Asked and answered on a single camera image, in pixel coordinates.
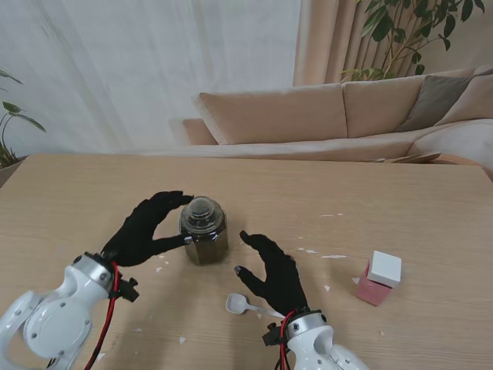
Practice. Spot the tall leafy green plant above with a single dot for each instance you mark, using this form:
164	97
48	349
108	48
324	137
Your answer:
385	27

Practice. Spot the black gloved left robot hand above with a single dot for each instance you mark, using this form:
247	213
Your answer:
142	235

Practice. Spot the beige sofa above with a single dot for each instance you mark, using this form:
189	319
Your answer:
277	119

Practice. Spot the white sofa cushion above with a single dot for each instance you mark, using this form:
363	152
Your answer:
458	142

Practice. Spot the beige pleated curtain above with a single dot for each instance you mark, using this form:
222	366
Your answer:
331	42

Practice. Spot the pink square coffee jar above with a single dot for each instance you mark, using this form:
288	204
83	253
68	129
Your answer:
371	287

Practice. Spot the broad leaf green plant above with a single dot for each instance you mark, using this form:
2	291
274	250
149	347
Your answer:
11	109

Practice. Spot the white square jar cap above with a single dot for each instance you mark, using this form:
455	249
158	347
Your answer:
385	268

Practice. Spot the brown cardboard piece on sofa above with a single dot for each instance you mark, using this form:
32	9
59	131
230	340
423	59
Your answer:
412	158

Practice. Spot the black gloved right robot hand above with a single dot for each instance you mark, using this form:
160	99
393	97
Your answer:
277	277

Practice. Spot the gray sofa cushion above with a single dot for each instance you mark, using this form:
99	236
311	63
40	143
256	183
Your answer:
431	100

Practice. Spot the clear glass jar lid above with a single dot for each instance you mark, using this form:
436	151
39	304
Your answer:
201	208

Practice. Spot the white sheer curtain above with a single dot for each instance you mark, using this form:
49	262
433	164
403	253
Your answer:
135	69

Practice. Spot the gray planter box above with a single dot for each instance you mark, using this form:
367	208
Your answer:
9	171

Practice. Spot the white plastic spoon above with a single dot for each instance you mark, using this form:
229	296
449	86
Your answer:
237	303

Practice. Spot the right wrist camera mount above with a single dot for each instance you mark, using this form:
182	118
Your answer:
273	335

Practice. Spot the glass jar of coffee beans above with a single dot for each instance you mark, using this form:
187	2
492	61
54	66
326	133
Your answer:
206	243

